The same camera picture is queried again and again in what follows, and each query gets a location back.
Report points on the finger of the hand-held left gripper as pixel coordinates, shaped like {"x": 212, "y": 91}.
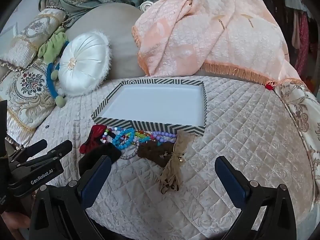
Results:
{"x": 57, "y": 151}
{"x": 32, "y": 148}

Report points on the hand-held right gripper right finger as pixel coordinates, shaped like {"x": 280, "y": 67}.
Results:
{"x": 232, "y": 180}

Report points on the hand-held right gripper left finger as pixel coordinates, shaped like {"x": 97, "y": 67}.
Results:
{"x": 96, "y": 180}

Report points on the red satin bow hair clip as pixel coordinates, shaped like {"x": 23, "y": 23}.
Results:
{"x": 93, "y": 135}

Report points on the brown scrunchie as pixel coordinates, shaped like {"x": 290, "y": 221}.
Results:
{"x": 150, "y": 152}

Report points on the striped cardboard box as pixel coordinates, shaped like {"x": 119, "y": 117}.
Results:
{"x": 155, "y": 102}

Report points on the cream quilted bedspread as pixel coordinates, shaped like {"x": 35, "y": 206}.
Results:
{"x": 237, "y": 135}

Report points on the floral embroidered cushion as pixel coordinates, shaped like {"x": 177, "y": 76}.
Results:
{"x": 27, "y": 92}

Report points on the white round satin cushion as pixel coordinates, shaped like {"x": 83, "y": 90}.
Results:
{"x": 82, "y": 62}

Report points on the cream floral bed cover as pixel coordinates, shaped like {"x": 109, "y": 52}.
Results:
{"x": 300, "y": 115}

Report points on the small red tassel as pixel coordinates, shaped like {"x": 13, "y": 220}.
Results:
{"x": 269, "y": 86}

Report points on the green and blue plush toy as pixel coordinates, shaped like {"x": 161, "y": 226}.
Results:
{"x": 52, "y": 45}

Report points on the cream embroidered bolster pillow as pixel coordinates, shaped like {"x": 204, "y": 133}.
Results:
{"x": 30, "y": 35}

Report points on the beige padded headboard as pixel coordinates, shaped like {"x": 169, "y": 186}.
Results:
{"x": 112, "y": 35}

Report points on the peach fringed blanket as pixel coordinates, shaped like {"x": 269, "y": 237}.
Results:
{"x": 212, "y": 35}

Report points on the hanging clothes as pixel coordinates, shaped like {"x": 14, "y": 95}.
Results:
{"x": 300, "y": 30}

